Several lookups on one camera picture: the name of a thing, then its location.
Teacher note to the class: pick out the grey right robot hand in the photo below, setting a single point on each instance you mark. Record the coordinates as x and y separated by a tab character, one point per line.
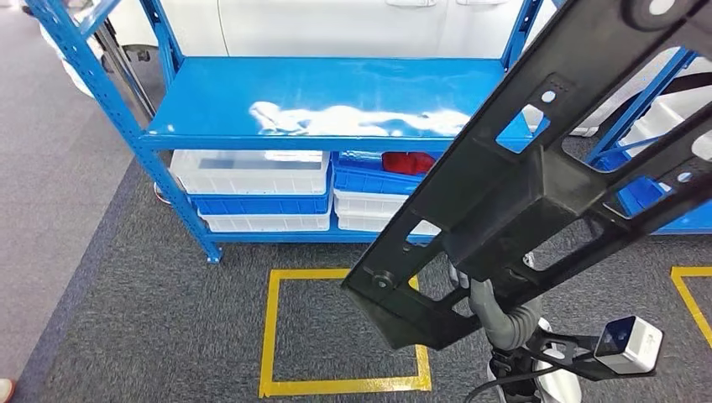
459	277

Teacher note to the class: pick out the long black plastic frame part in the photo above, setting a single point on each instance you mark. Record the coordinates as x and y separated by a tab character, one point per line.
500	183

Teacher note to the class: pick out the blue metal shelf rack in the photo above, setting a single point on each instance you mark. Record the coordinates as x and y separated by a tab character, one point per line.
306	89
690	225

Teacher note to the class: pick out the white plastic bin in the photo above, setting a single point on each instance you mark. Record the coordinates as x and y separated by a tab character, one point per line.
667	117
267	222
361	223
250	181
367	203

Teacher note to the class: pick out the red object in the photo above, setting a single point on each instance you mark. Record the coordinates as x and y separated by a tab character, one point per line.
409	163

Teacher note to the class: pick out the yellow floor tape square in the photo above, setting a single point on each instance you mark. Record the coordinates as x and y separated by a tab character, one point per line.
334	385

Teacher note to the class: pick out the white car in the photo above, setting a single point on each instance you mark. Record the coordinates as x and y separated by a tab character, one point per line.
334	28

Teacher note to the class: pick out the dark metal bar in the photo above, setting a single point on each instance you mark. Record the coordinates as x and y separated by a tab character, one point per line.
125	75

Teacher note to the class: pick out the person's shoe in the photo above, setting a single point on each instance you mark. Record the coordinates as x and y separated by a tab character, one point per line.
5	392

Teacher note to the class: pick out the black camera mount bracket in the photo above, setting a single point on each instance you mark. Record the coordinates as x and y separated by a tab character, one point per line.
562	347

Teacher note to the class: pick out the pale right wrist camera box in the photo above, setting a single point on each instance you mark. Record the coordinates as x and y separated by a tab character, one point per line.
634	347

